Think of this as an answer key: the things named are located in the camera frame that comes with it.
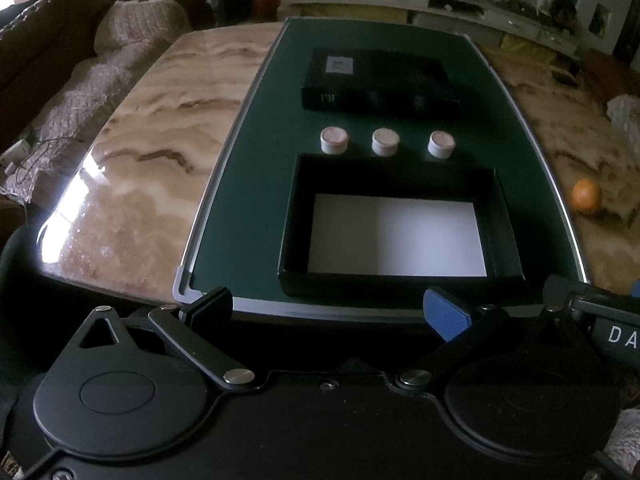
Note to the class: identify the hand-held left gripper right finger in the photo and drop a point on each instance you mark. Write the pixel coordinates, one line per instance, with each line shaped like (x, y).
(445, 312)

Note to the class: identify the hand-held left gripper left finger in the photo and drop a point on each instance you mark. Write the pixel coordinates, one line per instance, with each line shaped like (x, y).
(212, 307)

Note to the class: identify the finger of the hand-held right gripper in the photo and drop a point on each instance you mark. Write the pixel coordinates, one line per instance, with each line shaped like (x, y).
(560, 290)

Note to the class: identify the black box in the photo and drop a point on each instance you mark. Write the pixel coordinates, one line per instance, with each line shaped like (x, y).
(295, 210)

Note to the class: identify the white round cap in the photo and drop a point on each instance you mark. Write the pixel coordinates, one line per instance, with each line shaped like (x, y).
(385, 141)
(334, 140)
(441, 144)

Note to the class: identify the black box lid white label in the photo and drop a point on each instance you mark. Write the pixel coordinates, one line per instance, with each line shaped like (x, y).
(390, 85)

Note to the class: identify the orange fruit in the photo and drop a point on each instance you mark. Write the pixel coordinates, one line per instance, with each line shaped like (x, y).
(586, 197)

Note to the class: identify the green framed board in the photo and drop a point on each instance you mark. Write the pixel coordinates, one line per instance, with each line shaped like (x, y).
(260, 160)

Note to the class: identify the clear plastic bag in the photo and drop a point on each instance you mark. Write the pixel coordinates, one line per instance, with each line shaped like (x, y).
(625, 117)

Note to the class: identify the orange wooden stool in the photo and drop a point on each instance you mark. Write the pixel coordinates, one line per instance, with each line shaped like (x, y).
(610, 77)

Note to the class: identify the yellow package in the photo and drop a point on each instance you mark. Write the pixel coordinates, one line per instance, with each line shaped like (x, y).
(525, 46)

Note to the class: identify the beige knitted blanket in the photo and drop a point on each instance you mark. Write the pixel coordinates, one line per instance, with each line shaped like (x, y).
(135, 25)

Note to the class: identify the brown sofa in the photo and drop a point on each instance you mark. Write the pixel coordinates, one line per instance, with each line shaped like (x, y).
(45, 45)

